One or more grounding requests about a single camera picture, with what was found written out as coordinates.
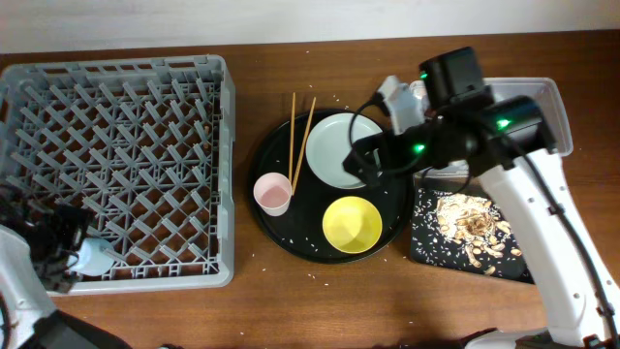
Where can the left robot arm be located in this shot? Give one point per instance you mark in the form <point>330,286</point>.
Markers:
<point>29,316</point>

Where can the grey round plate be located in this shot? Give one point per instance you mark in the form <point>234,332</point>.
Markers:
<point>327,148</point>

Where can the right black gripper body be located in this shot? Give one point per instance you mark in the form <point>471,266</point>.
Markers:
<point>423,145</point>

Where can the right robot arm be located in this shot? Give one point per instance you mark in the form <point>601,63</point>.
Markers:
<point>509,148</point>

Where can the pink plastic cup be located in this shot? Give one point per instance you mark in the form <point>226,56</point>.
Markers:
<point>273,193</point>

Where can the clear plastic waste bin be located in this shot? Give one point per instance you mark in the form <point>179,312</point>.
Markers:
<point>545,93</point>

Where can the blue plastic cup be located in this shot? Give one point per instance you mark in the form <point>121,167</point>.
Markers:
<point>91,259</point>

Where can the food scraps pile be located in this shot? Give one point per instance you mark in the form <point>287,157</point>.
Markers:
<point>478,231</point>

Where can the black rectangular tray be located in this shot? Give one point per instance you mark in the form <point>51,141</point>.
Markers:
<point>429,247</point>

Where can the yellow bowl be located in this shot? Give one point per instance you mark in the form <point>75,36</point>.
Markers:
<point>352,225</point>

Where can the right wooden chopstick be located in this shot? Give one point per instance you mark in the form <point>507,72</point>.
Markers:
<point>303,145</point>

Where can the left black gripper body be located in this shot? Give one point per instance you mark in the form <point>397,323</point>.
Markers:
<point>61,239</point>

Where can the grey plastic dishwasher rack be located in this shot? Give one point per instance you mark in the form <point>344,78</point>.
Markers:
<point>146,144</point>

